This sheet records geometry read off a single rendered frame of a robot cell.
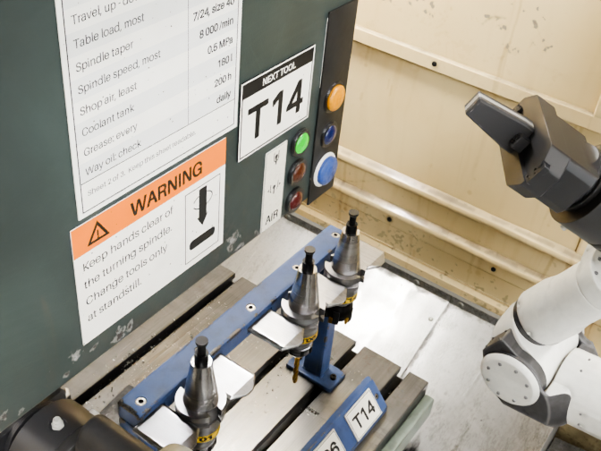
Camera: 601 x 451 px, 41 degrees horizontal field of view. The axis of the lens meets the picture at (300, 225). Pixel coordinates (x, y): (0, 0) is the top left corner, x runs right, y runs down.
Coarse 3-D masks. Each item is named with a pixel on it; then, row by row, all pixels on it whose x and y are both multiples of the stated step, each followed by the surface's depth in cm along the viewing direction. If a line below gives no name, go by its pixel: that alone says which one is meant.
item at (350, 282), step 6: (330, 258) 124; (330, 264) 122; (360, 264) 122; (324, 270) 123; (330, 270) 121; (360, 270) 122; (330, 276) 120; (336, 276) 120; (342, 276) 120; (348, 276) 120; (354, 276) 120; (360, 276) 122; (336, 282) 120; (342, 282) 120; (348, 282) 120; (354, 282) 120; (348, 288) 121; (354, 288) 121
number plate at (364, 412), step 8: (368, 392) 138; (360, 400) 136; (368, 400) 138; (352, 408) 135; (360, 408) 136; (368, 408) 137; (376, 408) 138; (344, 416) 133; (352, 416) 134; (360, 416) 135; (368, 416) 137; (376, 416) 138; (352, 424) 134; (360, 424) 135; (368, 424) 136; (352, 432) 134; (360, 432) 135
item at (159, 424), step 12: (168, 408) 99; (144, 420) 97; (156, 420) 98; (168, 420) 98; (180, 420) 98; (144, 432) 96; (156, 432) 96; (168, 432) 96; (180, 432) 96; (192, 432) 97; (156, 444) 95; (180, 444) 95; (192, 444) 95
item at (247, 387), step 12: (216, 360) 106; (228, 360) 106; (216, 372) 104; (228, 372) 104; (240, 372) 105; (228, 384) 103; (240, 384) 103; (252, 384) 103; (228, 396) 101; (240, 396) 102
